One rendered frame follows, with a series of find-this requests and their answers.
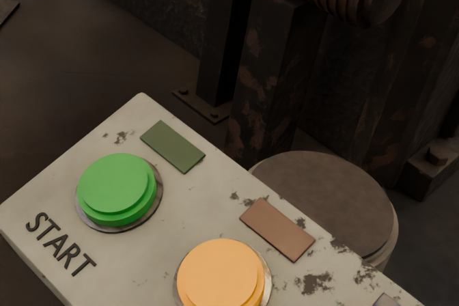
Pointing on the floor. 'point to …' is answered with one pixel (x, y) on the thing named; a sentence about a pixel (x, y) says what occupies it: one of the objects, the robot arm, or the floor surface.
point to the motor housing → (298, 42)
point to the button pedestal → (170, 228)
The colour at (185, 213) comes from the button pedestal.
